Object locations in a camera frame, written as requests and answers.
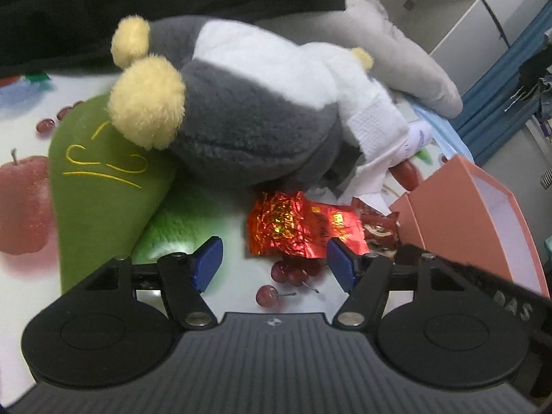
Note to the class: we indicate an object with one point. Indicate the penguin plush toy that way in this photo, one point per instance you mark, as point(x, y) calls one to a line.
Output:
point(234, 102)

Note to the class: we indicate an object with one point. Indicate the fruit pattern table mat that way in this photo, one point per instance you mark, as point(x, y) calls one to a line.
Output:
point(31, 282)

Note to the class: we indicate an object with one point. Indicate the white bottle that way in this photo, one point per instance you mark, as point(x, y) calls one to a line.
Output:
point(420, 134)

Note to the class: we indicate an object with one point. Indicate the green fabric massage stick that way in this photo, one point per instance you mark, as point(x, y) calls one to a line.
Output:
point(104, 189)

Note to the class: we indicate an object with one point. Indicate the grey quilt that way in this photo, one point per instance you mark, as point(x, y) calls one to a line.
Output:
point(399, 62)

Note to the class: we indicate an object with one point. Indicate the red foil packet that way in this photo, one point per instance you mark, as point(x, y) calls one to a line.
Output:
point(291, 224)

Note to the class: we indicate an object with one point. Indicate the white cabinet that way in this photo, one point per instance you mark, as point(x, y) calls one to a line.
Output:
point(465, 37)

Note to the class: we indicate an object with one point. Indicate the white paper tissue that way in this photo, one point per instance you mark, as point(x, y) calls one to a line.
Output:
point(376, 130)

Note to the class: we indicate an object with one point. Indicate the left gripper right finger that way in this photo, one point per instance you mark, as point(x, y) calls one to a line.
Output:
point(365, 278)

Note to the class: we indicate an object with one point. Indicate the pink cardboard box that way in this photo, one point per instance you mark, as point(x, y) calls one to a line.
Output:
point(464, 215)

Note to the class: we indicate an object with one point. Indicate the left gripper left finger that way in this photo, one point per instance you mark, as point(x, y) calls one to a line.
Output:
point(185, 277)

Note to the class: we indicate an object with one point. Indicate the dark red snack packet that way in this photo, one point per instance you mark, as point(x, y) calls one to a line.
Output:
point(380, 230)

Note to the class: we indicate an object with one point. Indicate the blue curtain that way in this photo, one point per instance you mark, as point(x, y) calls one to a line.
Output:
point(503, 100)

